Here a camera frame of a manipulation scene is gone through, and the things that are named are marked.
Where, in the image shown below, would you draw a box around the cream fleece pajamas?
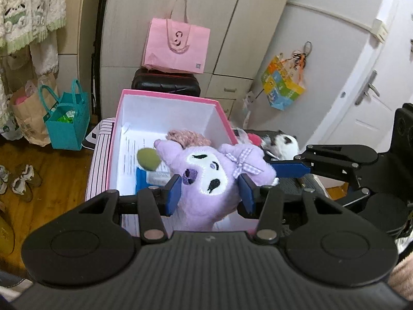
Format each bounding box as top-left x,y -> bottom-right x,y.
0,0 -> 67,75

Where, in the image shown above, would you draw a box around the teal shopping bag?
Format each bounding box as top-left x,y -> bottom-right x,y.
38,78 -> 91,151

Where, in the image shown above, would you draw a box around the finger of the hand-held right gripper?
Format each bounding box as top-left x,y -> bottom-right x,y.
270,145 -> 379,182
337,187 -> 372,210

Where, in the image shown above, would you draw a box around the black suitcase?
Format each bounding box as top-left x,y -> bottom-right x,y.
132,68 -> 201,98

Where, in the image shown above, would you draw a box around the black bubble mat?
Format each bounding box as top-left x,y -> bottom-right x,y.
239,129 -> 330,239

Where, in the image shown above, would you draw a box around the grey white cloth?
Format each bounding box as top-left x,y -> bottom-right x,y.
0,271 -> 36,299

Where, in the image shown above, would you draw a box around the white bag black print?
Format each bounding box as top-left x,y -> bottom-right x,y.
82,126 -> 101,151

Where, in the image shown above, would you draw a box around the pink knitted scrunchie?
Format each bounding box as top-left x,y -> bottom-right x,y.
166,130 -> 212,149

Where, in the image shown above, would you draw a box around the white brown plush toy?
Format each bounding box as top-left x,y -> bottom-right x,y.
261,131 -> 299,160

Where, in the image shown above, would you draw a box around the white plastic bag green print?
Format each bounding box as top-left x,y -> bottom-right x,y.
0,116 -> 23,141

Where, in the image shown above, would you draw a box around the silver door handle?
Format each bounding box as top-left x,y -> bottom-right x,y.
355,70 -> 380,105

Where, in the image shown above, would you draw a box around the blue wet wipes packet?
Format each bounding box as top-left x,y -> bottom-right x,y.
136,167 -> 171,194

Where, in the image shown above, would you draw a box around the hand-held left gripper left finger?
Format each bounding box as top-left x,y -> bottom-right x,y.
77,174 -> 181,243

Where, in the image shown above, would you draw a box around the colourful paper gift bag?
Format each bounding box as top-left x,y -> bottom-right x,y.
261,41 -> 313,111

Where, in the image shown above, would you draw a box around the olive green makeup sponge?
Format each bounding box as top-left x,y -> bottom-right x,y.
137,148 -> 161,172

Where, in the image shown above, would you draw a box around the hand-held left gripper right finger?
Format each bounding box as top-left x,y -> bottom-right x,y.
237,174 -> 347,244

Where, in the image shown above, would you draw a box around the purple plush toy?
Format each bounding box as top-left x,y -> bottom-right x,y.
154,139 -> 280,231

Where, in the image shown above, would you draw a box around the beige wardrobe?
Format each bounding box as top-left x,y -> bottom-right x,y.
100,0 -> 297,120

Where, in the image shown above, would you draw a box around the pink cardboard box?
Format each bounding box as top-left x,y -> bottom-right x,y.
106,89 -> 261,233

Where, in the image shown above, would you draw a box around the brown paper bag pink contents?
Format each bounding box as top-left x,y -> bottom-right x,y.
10,74 -> 60,146

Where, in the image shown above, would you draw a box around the white door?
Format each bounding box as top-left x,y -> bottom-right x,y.
314,0 -> 413,156

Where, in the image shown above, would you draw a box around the beige sneaker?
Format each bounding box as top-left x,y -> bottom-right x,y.
12,164 -> 43,202

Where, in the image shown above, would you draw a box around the pink fleece clothing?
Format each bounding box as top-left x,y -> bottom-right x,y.
387,258 -> 413,301

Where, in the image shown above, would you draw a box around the pink tote bag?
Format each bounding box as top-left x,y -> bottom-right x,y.
143,0 -> 211,74

